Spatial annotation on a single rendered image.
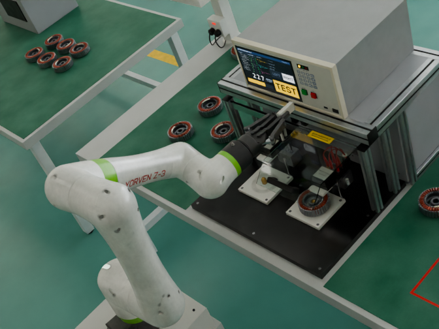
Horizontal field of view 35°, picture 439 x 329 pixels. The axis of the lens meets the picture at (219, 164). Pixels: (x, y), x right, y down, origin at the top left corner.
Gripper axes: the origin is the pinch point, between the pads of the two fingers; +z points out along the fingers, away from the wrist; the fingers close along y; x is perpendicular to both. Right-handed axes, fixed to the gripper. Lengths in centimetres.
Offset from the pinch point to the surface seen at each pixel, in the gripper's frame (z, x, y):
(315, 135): 4.1, -11.3, 6.0
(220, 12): 64, -26, -107
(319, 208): -5.1, -36.4, 8.3
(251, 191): -8.7, -39.9, -22.1
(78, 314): -70, -119, -116
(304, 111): 7.9, -6.4, -0.8
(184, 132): 3, -40, -74
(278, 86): 9.9, -1.1, -12.3
